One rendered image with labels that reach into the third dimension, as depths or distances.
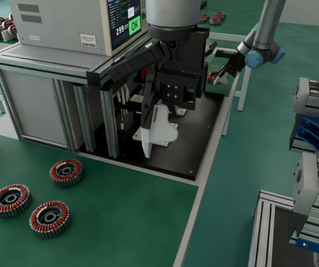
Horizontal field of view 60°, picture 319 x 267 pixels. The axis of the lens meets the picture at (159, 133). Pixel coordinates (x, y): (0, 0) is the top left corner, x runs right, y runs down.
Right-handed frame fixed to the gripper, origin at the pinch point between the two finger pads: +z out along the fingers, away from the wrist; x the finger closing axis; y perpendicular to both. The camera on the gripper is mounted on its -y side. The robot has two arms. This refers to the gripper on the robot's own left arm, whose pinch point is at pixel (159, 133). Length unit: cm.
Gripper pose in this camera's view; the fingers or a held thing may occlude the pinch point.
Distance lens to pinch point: 51.9
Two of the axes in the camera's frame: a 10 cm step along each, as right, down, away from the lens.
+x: 3.7, -5.5, 7.5
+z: 0.0, 8.1, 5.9
